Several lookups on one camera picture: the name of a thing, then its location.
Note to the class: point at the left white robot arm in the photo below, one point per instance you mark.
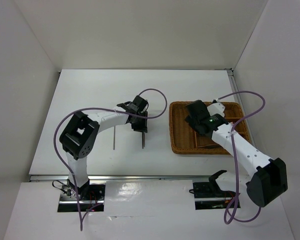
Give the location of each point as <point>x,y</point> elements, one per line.
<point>79,136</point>

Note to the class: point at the wicker cutlery tray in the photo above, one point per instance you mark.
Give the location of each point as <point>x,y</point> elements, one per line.
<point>184,139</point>

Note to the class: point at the aluminium rail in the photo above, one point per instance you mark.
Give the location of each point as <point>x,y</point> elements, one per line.
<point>238,99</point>
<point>104,178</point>

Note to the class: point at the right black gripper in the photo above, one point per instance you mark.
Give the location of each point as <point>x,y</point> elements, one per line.
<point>190,120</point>

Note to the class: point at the aluminium rail front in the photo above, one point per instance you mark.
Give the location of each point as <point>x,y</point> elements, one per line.
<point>104,178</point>

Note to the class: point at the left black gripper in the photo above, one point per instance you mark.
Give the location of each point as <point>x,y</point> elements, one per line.
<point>143,127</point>

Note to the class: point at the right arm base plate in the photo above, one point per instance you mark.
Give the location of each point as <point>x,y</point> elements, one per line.
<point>209,196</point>

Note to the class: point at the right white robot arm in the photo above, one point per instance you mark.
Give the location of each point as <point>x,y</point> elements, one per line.
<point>268,176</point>

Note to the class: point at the copper chopstick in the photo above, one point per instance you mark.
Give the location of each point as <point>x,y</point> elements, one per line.
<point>200,146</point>

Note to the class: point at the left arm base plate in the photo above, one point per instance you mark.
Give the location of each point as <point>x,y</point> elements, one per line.
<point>92,201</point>

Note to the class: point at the aluminium rail right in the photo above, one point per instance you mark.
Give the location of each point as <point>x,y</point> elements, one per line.
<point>238,99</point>

